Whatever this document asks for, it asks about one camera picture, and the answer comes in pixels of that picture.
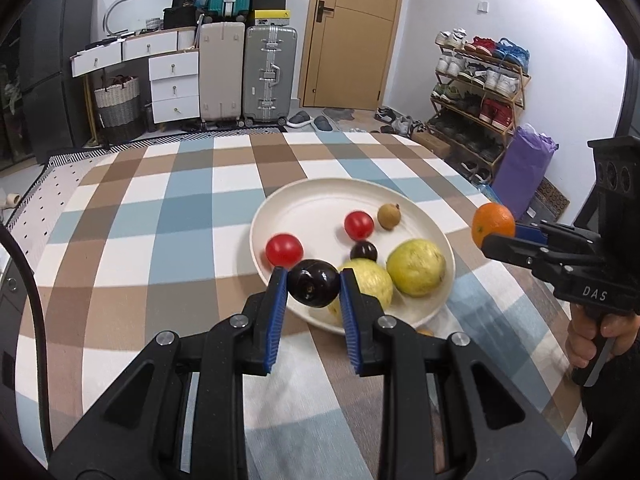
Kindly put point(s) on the yellow guava left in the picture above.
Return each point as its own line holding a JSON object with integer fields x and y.
{"x": 372, "y": 280}

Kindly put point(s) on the cream round plate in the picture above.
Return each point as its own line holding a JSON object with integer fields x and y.
{"x": 314, "y": 212}

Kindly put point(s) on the large orange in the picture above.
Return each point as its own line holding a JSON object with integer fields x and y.
{"x": 492, "y": 218}

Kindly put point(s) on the right hand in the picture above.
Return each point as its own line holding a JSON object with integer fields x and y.
{"x": 582, "y": 330}

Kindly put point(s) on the red cherry tomato in plate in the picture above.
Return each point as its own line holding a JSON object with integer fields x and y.
{"x": 358, "y": 225}

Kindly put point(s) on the purple bag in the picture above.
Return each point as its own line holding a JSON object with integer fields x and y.
{"x": 523, "y": 166}

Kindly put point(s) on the silver suitcase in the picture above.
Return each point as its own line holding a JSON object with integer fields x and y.
{"x": 268, "y": 72}

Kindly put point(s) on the large dark plum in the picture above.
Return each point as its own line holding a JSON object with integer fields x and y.
{"x": 313, "y": 283}

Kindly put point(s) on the black refrigerator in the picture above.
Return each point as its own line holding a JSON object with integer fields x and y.
{"x": 54, "y": 105}

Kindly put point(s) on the wooden door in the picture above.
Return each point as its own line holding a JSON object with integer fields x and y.
{"x": 348, "y": 47}

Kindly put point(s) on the small dark plum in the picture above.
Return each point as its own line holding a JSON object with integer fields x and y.
{"x": 364, "y": 250}

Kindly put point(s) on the wooden shoe rack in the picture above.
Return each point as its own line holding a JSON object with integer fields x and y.
{"x": 477, "y": 99}

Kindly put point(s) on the woven laundry basket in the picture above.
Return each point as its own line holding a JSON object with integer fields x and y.
{"x": 120, "y": 110}

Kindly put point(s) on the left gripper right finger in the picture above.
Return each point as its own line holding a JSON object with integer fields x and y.
{"x": 448, "y": 411}

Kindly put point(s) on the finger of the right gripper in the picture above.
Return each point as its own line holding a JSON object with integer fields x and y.
{"x": 548, "y": 264}
{"x": 560, "y": 237}

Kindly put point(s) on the white drawer cabinet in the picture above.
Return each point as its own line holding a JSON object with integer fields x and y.
{"x": 173, "y": 68}

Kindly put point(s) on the checkered tablecloth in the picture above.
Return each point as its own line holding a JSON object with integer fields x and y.
{"x": 158, "y": 238}

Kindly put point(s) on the brown longan in plate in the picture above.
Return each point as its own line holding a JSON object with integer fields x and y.
{"x": 389, "y": 216}

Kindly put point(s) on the beige suitcase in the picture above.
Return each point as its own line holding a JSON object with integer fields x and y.
{"x": 221, "y": 71}

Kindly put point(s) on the small orange tangerine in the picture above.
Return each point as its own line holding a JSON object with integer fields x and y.
{"x": 426, "y": 332}

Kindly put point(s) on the yellow guava right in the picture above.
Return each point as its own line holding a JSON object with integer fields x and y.
{"x": 417, "y": 267}

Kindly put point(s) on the yellow guava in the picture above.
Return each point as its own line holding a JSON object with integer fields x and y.
{"x": 417, "y": 267}
{"x": 372, "y": 280}

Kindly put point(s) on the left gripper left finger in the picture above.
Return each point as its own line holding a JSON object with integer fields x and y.
{"x": 176, "y": 411}

